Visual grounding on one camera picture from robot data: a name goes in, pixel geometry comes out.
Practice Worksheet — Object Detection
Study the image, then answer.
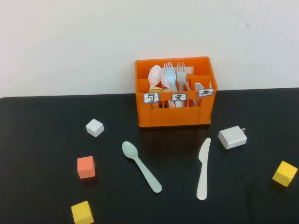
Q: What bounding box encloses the mint green plastic spoon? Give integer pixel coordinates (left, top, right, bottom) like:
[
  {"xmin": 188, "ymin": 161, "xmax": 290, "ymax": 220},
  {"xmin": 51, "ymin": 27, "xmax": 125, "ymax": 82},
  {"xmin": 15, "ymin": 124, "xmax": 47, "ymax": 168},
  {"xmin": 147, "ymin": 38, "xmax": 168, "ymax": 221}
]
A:
[{"xmin": 121, "ymin": 141, "xmax": 163, "ymax": 194}]

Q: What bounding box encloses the orange plastic cutlery holder crate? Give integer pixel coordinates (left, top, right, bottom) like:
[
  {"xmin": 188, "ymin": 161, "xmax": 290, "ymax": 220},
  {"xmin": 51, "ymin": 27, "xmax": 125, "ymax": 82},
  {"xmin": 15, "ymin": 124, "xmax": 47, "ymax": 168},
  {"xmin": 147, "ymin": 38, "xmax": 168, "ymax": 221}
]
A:
[{"xmin": 135, "ymin": 56, "xmax": 219, "ymax": 128}]

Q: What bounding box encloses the paper label marked spoon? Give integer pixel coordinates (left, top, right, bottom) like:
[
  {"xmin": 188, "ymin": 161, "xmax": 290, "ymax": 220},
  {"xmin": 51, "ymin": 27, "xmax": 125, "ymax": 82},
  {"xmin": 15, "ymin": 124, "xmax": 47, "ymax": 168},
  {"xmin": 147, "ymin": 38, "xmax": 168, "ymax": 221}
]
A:
[{"xmin": 143, "ymin": 92, "xmax": 160, "ymax": 104}]

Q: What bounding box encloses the paper label marked fork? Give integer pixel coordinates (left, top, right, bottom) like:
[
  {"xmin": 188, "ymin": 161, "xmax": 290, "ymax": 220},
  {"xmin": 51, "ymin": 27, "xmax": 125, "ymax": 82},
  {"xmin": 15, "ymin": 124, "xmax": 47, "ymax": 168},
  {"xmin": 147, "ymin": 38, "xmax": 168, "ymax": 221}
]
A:
[{"xmin": 171, "ymin": 93, "xmax": 188, "ymax": 102}]

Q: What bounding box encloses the light blue plastic fork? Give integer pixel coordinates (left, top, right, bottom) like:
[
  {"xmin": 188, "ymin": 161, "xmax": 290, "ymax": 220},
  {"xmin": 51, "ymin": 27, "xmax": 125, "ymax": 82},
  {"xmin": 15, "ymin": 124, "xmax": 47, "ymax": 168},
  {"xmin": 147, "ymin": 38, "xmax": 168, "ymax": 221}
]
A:
[
  {"xmin": 163, "ymin": 61, "xmax": 185, "ymax": 108},
  {"xmin": 160, "ymin": 67, "xmax": 173, "ymax": 91}
]

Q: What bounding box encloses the pale pink plastic spoon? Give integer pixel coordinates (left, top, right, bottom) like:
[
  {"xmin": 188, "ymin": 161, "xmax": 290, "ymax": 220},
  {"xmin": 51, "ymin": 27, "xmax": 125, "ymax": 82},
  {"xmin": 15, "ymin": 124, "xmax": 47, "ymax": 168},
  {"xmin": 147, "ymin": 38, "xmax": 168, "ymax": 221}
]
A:
[{"xmin": 148, "ymin": 65, "xmax": 162, "ymax": 91}]

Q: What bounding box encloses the grey plastic fork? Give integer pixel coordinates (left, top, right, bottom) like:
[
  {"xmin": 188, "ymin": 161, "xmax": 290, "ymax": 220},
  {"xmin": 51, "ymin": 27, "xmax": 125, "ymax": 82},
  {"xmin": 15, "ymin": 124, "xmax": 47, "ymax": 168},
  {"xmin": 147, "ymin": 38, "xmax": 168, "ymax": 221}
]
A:
[{"xmin": 176, "ymin": 62, "xmax": 187, "ymax": 92}]

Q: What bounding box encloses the white cube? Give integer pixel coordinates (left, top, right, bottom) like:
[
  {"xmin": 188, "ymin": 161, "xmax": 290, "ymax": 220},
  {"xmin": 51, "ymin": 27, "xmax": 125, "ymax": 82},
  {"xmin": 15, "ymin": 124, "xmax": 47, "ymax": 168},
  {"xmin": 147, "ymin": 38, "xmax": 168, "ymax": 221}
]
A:
[{"xmin": 85, "ymin": 119, "xmax": 105, "ymax": 138}]

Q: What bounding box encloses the paper label marked knife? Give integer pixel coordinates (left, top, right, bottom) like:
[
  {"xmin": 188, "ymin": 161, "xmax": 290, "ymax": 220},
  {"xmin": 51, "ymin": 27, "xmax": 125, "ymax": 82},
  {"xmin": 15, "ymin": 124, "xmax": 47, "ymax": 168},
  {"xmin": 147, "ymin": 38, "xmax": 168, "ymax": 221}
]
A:
[{"xmin": 198, "ymin": 89, "xmax": 214, "ymax": 98}]

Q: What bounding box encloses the orange cube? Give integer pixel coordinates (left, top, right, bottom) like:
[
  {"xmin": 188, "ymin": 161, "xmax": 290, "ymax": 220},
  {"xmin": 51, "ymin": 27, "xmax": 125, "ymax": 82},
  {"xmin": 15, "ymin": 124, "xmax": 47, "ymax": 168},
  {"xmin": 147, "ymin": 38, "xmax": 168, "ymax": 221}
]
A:
[{"xmin": 77, "ymin": 155, "xmax": 96, "ymax": 180}]

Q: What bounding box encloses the white power adapter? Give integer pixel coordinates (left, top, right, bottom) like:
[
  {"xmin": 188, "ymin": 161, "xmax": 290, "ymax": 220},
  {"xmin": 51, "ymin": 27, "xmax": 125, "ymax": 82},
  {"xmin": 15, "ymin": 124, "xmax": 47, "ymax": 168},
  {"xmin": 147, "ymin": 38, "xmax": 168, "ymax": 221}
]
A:
[{"xmin": 218, "ymin": 126, "xmax": 248, "ymax": 150}]

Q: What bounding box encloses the yellow cube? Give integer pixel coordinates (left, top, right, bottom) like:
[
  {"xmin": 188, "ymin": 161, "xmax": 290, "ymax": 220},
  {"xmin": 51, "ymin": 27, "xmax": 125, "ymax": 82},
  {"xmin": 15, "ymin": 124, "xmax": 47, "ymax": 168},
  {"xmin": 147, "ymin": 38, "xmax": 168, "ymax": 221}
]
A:
[
  {"xmin": 272, "ymin": 161, "xmax": 299, "ymax": 187},
  {"xmin": 71, "ymin": 200, "xmax": 95, "ymax": 224}
]

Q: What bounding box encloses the white plastic cutlery handle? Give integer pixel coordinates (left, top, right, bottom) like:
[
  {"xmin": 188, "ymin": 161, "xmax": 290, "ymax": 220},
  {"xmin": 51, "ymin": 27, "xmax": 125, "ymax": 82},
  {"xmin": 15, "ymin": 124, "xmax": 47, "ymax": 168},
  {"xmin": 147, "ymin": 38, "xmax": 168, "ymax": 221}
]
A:
[{"xmin": 184, "ymin": 80, "xmax": 199, "ymax": 107}]

